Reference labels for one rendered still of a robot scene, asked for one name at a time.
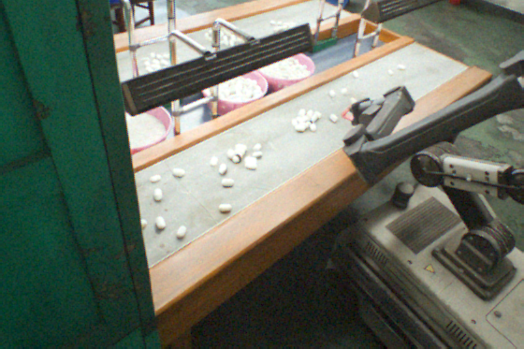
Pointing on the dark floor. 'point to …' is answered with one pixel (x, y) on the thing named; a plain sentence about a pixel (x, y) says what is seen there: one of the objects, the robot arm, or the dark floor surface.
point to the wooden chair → (133, 5)
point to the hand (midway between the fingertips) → (343, 115)
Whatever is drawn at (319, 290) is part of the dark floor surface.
